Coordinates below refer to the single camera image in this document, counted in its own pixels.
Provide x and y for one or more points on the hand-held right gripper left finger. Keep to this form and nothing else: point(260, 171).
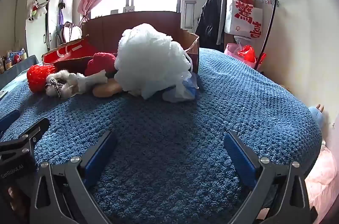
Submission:
point(99, 160)

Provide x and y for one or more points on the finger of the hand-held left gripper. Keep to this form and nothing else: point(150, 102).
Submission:
point(31, 134)
point(9, 122)

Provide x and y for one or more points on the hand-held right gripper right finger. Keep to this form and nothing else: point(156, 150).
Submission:
point(239, 160)

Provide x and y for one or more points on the red foam mesh net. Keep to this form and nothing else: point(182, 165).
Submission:
point(39, 78)

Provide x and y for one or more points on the white fluffy star scrunchie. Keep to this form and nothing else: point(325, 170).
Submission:
point(61, 75)

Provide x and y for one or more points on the white sock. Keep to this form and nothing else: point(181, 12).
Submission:
point(90, 79)

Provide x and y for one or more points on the blue roll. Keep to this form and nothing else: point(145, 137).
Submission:
point(189, 86)

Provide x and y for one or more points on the red fuzzy sock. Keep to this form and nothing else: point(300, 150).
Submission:
point(102, 62)

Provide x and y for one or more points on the white mesh bath pouf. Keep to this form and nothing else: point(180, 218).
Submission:
point(151, 59)

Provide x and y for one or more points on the brown cardboard box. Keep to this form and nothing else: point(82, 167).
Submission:
point(143, 22)

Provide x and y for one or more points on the light blue soft toy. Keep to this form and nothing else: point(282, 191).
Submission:
point(316, 115)

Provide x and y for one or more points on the person's left hand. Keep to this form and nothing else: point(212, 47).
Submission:
point(14, 197)

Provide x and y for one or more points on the teal bed sheet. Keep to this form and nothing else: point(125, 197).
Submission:
point(13, 89)

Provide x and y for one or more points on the table with dark cloth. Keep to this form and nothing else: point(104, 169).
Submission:
point(18, 67)

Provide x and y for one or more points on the clutter of table items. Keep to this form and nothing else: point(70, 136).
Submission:
point(13, 57)

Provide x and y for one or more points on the blue textured blanket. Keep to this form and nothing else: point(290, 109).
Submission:
point(172, 120)

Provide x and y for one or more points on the pink bedding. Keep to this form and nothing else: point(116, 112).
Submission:
point(323, 176)

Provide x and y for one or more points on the white wardrobe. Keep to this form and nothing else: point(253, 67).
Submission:
point(34, 30)

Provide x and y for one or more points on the red plastic bag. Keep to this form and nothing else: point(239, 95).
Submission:
point(249, 53)

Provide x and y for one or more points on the chair with white cover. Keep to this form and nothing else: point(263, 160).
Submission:
point(71, 32)

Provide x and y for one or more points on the pink plastic bag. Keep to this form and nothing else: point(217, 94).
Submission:
point(231, 50)

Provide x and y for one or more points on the hanging fairy plush doll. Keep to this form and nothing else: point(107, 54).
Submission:
point(35, 9)

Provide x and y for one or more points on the white paper bag red print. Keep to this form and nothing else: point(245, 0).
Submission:
point(243, 17)

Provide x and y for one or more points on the dark hanging coat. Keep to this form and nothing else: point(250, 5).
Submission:
point(209, 20)

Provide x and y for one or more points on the floral greeting card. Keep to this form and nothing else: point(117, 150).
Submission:
point(129, 9)

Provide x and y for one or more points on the white metal stand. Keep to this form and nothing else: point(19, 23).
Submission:
point(189, 14)

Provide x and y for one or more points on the black clothes rack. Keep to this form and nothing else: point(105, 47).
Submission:
point(275, 1)

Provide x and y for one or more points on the grey picture frame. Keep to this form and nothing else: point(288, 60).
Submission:
point(114, 11)

